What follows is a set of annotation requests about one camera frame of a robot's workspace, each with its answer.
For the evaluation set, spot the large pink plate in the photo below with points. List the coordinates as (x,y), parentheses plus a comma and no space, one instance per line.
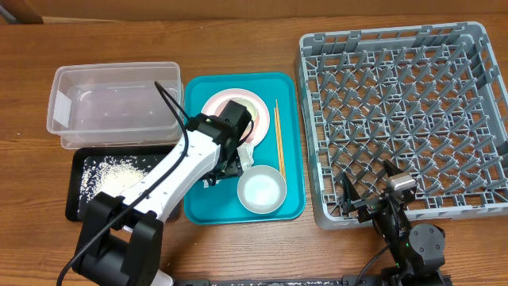
(217,102)

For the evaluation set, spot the clear plastic bin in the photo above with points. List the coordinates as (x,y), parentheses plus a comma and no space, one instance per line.
(115,104)

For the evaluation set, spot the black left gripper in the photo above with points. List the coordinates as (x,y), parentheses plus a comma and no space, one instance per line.
(233,168)

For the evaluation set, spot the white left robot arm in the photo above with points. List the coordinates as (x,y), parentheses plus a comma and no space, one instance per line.
(121,238)

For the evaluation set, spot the small pink plate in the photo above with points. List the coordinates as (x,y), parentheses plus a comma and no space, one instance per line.
(256,123)

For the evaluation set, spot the grey dishwasher rack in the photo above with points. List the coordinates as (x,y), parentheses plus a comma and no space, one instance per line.
(429,98)

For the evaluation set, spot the teal serving tray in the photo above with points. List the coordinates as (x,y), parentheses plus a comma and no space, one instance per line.
(220,204)

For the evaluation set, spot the grey bowl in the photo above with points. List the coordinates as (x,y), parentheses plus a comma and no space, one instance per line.
(262,189)

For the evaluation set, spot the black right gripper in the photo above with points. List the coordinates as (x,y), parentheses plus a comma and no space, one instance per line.
(369,202)

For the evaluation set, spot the black plastic tray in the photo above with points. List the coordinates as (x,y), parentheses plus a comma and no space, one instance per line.
(148,157)

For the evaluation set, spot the cream cup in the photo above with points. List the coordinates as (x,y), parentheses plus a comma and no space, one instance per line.
(251,107)

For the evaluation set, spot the white napkin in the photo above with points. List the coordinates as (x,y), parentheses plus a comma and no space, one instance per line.
(209,180)
(245,153)

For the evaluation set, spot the left wooden chopstick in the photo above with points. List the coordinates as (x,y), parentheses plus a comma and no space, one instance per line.
(279,151)

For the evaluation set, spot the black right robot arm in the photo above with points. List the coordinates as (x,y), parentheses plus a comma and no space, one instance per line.
(417,250)

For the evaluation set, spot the rice pile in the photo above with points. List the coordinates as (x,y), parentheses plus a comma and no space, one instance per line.
(109,174)

